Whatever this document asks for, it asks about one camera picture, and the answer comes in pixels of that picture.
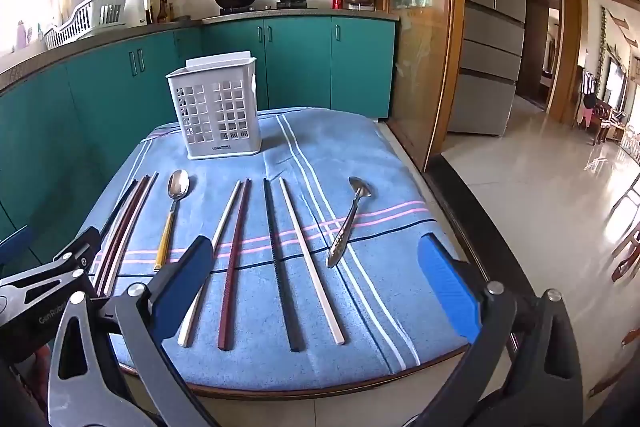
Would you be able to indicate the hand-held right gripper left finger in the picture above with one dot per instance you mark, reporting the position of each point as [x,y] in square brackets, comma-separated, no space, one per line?
[180,292]

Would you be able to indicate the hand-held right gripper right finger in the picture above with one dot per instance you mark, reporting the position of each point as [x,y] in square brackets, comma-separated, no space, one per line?
[445,287]

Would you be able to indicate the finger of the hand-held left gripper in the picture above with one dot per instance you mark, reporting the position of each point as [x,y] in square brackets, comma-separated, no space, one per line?
[80,252]

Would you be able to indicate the black chopstick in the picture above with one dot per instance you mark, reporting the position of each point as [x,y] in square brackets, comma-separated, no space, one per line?
[280,257]
[120,206]

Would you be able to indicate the pale pink chopstick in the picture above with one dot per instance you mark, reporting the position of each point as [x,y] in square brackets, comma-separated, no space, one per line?
[141,202]
[307,257]

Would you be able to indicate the white chopstick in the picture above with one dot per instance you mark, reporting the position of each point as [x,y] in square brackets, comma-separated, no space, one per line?
[227,207]
[146,202]

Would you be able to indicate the silver spoon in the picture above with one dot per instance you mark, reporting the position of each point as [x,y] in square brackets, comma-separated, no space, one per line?
[359,189]

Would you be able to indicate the white plastic utensil holder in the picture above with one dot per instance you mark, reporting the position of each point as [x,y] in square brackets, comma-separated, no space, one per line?
[215,117]

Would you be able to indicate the blue striped towel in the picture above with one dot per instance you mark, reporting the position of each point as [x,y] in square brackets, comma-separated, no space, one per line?
[320,147]

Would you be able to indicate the grey kitchen countertop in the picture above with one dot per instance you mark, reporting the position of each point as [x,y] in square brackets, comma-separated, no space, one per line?
[100,41]

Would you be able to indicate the wooden glass sliding door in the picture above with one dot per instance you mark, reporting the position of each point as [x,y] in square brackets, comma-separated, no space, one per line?
[425,72]

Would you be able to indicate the purple bottle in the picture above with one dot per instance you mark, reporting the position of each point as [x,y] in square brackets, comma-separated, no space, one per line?
[20,37]

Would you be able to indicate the white dish rack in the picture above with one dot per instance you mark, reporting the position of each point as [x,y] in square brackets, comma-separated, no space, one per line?
[85,19]

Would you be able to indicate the wooden chair with clothes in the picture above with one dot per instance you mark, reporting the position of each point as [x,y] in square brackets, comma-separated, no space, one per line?
[592,107]

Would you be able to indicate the silver refrigerator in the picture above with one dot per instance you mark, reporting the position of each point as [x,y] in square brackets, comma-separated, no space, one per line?
[490,57]

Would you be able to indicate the white electric kettle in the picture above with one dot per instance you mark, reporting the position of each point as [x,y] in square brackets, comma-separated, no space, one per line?
[137,4]

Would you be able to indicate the brown sauce bottle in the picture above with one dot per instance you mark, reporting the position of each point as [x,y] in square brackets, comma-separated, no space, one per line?
[171,13]
[161,9]

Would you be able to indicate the teal lower cabinets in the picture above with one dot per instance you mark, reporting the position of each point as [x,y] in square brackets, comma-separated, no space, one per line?
[300,57]

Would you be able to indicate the clear oil bottle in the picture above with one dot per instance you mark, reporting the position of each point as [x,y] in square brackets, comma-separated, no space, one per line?
[184,7]

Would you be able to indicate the television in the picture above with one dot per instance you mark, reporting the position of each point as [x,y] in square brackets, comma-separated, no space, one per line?
[615,82]

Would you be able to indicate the green leaf garland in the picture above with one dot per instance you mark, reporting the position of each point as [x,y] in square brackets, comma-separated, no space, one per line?
[602,37]

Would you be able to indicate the black gas stove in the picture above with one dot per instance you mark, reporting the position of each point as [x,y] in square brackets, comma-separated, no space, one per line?
[270,9]

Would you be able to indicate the wooden door frame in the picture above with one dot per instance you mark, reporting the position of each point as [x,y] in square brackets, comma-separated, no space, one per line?
[570,57]

